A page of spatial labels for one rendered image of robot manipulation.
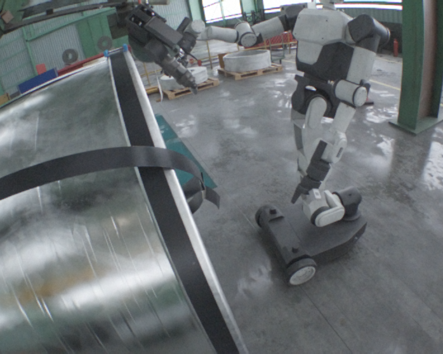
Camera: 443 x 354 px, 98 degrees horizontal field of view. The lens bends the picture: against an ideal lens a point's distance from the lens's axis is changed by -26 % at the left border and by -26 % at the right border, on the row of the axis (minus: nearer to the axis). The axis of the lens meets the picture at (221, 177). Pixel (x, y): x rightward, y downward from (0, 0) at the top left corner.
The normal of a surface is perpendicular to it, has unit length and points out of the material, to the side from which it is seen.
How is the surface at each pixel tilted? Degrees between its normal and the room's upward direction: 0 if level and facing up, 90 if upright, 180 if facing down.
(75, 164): 33
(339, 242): 0
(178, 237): 51
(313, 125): 90
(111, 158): 37
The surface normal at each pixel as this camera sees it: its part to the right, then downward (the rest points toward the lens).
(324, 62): -0.33, 0.53
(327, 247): -0.17, -0.82
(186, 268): 0.21, -0.08
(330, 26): -0.29, 0.34
